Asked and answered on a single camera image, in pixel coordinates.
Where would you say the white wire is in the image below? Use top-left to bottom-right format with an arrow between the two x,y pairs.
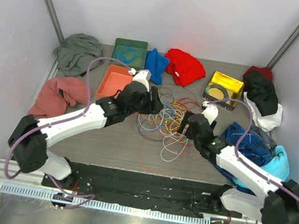
131,104 -> 195,166

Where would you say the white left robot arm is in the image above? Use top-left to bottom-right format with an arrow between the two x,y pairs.
8,82 -> 163,189

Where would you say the royal blue cloth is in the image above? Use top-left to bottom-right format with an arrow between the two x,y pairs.
144,48 -> 170,85

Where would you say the cyan cloth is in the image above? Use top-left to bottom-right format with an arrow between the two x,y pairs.
240,143 -> 290,181

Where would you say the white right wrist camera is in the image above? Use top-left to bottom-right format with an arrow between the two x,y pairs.
201,101 -> 219,125

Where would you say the orange wire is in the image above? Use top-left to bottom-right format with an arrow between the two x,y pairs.
135,99 -> 196,178

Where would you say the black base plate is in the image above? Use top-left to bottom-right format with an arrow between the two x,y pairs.
39,154 -> 241,224

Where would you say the dark red cloth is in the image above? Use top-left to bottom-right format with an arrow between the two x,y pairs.
243,66 -> 273,82

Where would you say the blue plaid cloth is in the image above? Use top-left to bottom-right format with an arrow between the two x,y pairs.
213,122 -> 277,195

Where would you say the salmon pink cloth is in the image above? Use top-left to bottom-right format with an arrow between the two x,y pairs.
27,77 -> 88,118

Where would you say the black cloth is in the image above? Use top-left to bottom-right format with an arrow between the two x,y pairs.
243,71 -> 278,117

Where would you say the white slotted cable duct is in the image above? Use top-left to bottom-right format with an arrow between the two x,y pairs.
0,183 -> 211,224

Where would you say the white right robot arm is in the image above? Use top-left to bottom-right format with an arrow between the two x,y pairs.
178,111 -> 299,224

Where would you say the yellow wire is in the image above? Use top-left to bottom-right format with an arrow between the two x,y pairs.
151,98 -> 192,138

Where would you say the orange plastic tray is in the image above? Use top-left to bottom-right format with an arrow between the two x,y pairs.
96,64 -> 132,99

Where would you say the brown wire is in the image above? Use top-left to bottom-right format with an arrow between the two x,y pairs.
133,78 -> 201,148

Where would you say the white cloth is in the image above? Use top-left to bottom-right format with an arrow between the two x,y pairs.
244,92 -> 283,133

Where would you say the gold tin box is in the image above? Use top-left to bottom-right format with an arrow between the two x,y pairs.
202,71 -> 244,101

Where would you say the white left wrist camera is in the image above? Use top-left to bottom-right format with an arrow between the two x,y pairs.
128,68 -> 151,91

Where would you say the green plastic tray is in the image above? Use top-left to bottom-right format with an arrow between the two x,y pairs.
111,38 -> 148,70

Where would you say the grey cloth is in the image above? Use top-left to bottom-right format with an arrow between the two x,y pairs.
54,33 -> 103,77

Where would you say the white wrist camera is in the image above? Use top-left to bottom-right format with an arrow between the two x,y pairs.
128,68 -> 151,91
201,101 -> 219,125

